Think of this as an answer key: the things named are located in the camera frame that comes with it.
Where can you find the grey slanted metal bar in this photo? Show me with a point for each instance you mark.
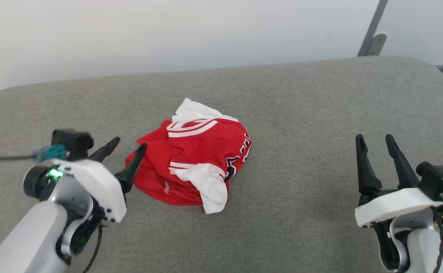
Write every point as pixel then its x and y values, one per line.
pixel 373 26

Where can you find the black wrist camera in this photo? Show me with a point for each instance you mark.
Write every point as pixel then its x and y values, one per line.
pixel 439 178
pixel 73 142

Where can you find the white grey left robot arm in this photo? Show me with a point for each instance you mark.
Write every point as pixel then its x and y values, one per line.
pixel 28 235

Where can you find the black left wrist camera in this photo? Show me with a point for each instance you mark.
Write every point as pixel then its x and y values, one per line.
pixel 73 142

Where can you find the red and white jersey garment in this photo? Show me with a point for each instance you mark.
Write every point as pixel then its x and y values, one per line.
pixel 206 151

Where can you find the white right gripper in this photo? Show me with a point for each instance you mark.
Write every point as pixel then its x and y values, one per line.
pixel 392 206

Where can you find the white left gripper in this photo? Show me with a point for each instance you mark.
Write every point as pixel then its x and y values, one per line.
pixel 100 185

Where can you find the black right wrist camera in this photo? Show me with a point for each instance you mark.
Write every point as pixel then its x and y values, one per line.
pixel 439 178

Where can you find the grey metal bracket plate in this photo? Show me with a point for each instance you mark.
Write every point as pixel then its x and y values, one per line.
pixel 377 43

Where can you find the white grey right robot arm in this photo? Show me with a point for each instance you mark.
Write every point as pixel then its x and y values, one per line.
pixel 422 246

